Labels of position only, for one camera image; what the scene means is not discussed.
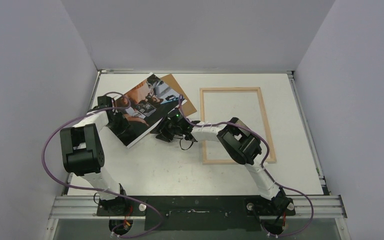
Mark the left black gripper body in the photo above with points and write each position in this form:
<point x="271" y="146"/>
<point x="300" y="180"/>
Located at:
<point x="119" y="125"/>

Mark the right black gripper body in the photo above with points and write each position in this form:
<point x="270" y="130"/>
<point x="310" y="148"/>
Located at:
<point x="165" y="132"/>

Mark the printed colour photo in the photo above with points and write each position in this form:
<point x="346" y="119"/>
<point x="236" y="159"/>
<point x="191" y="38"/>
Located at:
<point x="144" y="106"/>

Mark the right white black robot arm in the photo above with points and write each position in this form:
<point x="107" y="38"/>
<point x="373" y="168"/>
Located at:
<point x="241" y="144"/>

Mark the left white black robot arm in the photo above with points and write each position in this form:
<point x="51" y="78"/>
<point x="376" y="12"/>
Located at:
<point x="83" y="153"/>

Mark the brown cardboard backing board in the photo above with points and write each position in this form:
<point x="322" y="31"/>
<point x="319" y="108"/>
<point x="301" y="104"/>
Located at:
<point x="165" y="96"/>

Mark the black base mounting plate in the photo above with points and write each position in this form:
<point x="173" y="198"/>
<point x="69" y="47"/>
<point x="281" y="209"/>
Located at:
<point x="198" y="213"/>

